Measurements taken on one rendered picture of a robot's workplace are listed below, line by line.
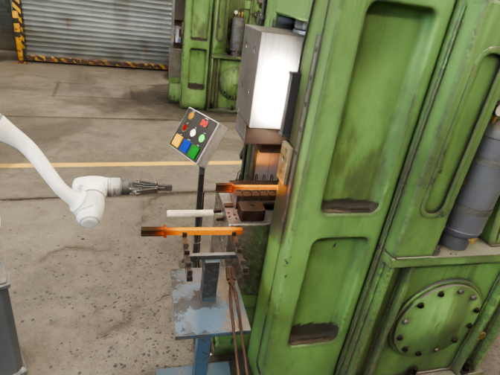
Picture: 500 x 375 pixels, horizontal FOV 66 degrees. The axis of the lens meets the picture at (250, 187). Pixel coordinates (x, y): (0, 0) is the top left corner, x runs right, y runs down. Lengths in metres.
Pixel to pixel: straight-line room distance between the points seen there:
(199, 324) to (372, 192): 0.91
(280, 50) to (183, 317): 1.15
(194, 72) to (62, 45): 3.85
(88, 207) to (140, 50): 8.14
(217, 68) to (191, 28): 0.72
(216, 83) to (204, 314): 5.40
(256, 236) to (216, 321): 0.48
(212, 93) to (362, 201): 5.26
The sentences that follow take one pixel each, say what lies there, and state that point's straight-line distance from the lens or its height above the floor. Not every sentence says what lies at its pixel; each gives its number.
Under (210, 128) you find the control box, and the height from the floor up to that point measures 1.15.
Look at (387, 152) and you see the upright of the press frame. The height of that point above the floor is 1.39.
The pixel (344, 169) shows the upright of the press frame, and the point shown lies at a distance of 1.62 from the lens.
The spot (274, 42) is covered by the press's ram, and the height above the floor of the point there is 1.73.
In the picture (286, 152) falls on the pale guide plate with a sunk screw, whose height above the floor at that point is 1.33.
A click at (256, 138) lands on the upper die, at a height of 1.30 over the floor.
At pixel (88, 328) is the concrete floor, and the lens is 2.62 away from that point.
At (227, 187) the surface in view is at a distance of 1.96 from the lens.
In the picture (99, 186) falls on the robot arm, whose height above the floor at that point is 1.03.
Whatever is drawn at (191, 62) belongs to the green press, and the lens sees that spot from 6.72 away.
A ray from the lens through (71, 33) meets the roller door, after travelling 9.68.
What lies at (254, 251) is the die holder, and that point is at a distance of 1.95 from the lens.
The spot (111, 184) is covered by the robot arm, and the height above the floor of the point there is 1.03.
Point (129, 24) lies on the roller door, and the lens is 9.64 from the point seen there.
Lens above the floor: 1.89
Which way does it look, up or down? 26 degrees down
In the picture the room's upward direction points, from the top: 8 degrees clockwise
